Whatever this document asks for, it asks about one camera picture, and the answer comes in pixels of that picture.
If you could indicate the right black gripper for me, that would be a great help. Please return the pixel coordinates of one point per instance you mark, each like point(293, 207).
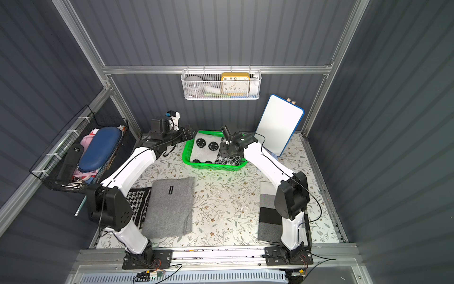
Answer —
point(229, 143)

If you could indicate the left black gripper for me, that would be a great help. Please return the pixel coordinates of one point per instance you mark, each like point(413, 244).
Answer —
point(186, 132)

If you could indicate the smiley houndstooth knit scarf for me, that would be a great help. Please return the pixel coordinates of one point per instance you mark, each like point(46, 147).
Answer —
point(206, 149)

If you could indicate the plain grey scarf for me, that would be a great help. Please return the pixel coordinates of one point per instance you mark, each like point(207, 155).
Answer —
point(170, 209)

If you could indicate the grey black checkered scarf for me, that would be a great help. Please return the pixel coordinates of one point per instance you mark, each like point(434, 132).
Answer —
point(270, 222)

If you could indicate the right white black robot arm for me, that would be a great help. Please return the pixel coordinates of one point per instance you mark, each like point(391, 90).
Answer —
point(292, 193)

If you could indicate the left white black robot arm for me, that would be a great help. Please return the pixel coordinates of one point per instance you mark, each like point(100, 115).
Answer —
point(106, 201)

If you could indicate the green plastic basket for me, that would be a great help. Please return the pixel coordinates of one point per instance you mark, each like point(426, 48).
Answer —
point(188, 150)

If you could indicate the black white houndstooth scarf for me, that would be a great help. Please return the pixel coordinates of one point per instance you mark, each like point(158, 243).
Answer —
point(139, 199)

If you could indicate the pink items in basket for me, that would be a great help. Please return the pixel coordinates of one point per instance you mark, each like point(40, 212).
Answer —
point(78, 176)

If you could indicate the white tape roll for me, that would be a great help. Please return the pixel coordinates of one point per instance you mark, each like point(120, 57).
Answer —
point(193, 86)

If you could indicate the yellow alarm clock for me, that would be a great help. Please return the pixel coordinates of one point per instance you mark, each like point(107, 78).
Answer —
point(235, 83)

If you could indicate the white board blue frame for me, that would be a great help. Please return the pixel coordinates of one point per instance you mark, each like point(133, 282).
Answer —
point(279, 121)

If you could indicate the white wire wall basket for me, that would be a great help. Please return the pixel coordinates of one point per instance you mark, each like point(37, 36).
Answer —
point(212, 86)

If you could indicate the black wire side basket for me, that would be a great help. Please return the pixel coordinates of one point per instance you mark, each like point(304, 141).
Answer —
point(47, 168)

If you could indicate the black remote handle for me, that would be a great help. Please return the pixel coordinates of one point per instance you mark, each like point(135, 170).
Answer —
point(72, 158)

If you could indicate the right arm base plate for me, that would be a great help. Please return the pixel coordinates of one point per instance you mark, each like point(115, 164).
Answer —
point(280, 256)

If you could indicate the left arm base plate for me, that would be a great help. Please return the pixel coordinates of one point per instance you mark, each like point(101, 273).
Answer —
point(150, 259)

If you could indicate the small circuit board with wires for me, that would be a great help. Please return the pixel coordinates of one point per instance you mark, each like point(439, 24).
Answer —
point(147, 276)

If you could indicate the aluminium front rail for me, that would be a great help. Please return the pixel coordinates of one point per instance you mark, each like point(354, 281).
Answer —
point(223, 258)

